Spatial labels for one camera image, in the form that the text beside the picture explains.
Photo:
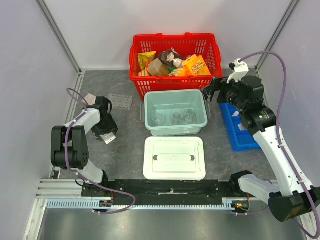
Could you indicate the blue compartment tray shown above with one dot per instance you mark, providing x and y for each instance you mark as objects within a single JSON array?
[{"x": 240, "y": 140}]

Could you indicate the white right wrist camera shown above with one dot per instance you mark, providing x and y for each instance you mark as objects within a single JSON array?
[{"x": 240, "y": 70}]

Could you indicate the white pump bottle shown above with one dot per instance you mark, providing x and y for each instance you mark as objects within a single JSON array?
[{"x": 177, "y": 62}]

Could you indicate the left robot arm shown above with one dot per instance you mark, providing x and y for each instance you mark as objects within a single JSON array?
[{"x": 69, "y": 147}]

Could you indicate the small glass beaker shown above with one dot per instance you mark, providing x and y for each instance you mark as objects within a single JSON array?
[{"x": 157, "y": 118}]

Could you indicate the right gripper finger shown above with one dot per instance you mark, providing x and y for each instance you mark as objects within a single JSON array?
[
  {"x": 208, "y": 93},
  {"x": 216, "y": 84}
]

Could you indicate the slotted cable duct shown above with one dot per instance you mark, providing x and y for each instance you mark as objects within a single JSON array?
[{"x": 95, "y": 204}]

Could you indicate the yellow snack bag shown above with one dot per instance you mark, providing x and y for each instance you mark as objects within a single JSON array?
[{"x": 144, "y": 57}]

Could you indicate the light teal plastic bin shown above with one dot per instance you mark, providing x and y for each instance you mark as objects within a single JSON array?
[{"x": 174, "y": 101}]

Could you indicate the clear test tube rack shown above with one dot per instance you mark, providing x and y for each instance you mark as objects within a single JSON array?
[{"x": 122, "y": 102}]

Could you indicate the orange Scrub Daddy box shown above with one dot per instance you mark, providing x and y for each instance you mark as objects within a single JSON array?
[{"x": 195, "y": 66}]

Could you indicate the brown cardboard box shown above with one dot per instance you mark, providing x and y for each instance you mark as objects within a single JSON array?
[{"x": 157, "y": 69}]

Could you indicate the red plastic shopping basket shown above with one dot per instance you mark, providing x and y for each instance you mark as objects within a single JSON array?
[{"x": 188, "y": 44}]

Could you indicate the black powder sachet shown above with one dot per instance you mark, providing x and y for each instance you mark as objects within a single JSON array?
[{"x": 241, "y": 127}]

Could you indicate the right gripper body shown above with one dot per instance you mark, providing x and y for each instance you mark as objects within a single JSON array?
[{"x": 215, "y": 87}]

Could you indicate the white bin lid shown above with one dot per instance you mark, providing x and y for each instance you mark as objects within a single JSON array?
[{"x": 174, "y": 158}]

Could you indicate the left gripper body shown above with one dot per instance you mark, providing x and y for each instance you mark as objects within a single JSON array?
[{"x": 104, "y": 127}]

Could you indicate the small glass vial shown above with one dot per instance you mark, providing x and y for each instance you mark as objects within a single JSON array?
[{"x": 176, "y": 119}]

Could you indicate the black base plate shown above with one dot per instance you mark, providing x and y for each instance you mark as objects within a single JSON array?
[{"x": 137, "y": 188}]

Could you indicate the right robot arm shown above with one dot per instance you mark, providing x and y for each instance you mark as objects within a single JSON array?
[{"x": 295, "y": 193}]

